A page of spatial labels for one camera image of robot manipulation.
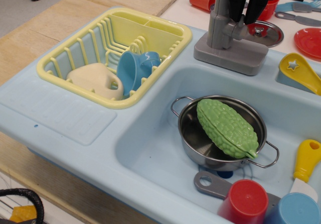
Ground red cup upright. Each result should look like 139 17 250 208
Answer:
258 0 279 21

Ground yellow star spoon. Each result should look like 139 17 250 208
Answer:
279 53 320 95

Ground red plate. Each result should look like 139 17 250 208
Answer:
293 28 320 60

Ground steel pot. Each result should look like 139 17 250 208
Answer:
171 95 279 171

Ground blue toy utensil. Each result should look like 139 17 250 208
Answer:
275 0 320 12

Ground blue cup in sink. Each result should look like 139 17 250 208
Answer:
264 193 320 224

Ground steel pot lid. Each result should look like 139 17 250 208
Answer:
244 21 284 48

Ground grey toy knife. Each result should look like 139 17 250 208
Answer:
274 12 320 27

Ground cream toy cup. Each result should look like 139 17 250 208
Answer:
67 63 124 100

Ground blue toy cup in rack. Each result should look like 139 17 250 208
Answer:
116 51 161 96

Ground green bitter gourd toy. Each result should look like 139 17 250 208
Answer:
197 98 259 159

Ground light blue toy sink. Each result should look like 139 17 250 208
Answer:
1 19 320 223

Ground yellow handled toy knife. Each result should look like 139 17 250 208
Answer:
290 139 320 202

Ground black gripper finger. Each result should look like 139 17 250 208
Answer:
228 0 246 22
244 0 269 25

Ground grey toy faucet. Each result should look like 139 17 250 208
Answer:
194 0 268 76

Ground grey toy spatula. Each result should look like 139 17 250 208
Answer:
292 3 321 13

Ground black cable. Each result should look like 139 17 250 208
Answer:
0 187 45 224

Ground red cup in sink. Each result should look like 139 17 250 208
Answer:
217 179 269 223

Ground yellow cloth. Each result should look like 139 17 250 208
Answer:
9 205 37 223

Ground yellow dish rack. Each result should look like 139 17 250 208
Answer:
36 8 193 109

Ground grey toy utensil handle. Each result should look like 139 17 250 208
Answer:
193 170 281 209

